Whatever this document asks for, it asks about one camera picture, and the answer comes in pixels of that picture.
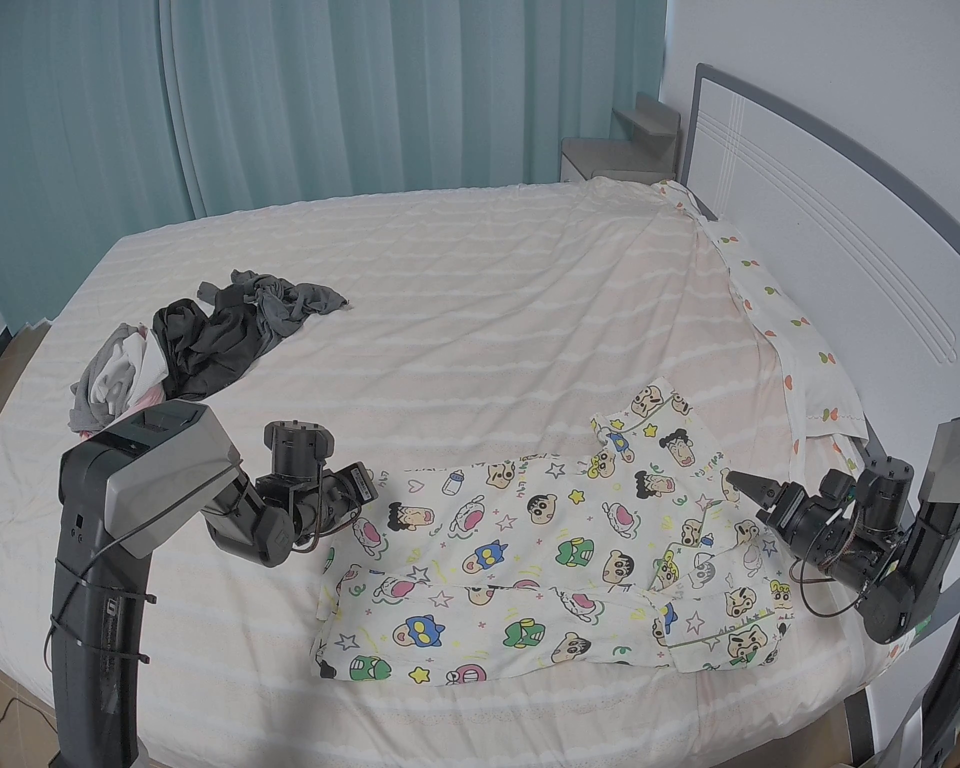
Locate dark grey garment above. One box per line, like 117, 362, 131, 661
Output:
196, 270, 352, 335

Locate white heart printed pillow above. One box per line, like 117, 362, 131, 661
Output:
705, 217, 871, 440

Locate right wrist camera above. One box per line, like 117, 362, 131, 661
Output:
817, 468, 858, 513

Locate blue-green curtain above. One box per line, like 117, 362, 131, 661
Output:
157, 0, 669, 222
0, 0, 192, 327

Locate white printed pyjama top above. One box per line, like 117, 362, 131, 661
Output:
311, 378, 796, 687

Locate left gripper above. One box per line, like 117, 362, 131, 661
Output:
300, 459, 378, 543

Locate pink garment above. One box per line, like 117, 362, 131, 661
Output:
82, 388, 165, 438

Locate white garment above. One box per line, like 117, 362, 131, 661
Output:
90, 330, 170, 410

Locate black garment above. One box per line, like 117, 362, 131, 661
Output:
152, 298, 275, 402

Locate grey bedside table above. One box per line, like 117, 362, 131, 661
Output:
561, 91, 682, 183

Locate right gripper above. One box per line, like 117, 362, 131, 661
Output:
724, 468, 856, 565

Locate bed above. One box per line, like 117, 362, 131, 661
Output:
0, 62, 960, 759

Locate black cable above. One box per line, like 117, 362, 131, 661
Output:
795, 558, 864, 620

